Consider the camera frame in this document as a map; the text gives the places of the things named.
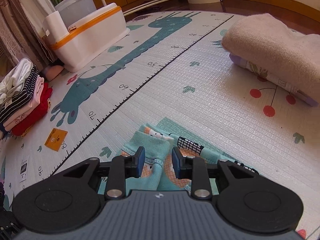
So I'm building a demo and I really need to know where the orange paper card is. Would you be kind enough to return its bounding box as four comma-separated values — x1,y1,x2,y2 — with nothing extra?
44,128,68,152

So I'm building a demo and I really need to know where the teal lion print garment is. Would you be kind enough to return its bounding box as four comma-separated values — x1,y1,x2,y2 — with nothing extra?
97,124,256,193

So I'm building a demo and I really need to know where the purple patterned folded cloth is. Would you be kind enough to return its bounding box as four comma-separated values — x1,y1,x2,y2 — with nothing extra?
229,53,319,107

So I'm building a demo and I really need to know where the printed foam play mat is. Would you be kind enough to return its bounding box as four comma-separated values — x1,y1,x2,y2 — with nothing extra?
1,11,319,239

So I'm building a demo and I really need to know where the beige folded towel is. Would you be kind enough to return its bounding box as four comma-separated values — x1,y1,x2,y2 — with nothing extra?
221,14,319,102

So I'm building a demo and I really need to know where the white orange storage box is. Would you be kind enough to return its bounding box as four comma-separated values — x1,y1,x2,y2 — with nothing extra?
43,3,130,73

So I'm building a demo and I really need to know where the stack of folded clothes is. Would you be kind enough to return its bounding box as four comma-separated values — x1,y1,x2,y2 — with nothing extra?
1,58,53,137

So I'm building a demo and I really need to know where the grey plastic bucket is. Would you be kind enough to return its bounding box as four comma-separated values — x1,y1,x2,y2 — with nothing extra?
55,0,96,27

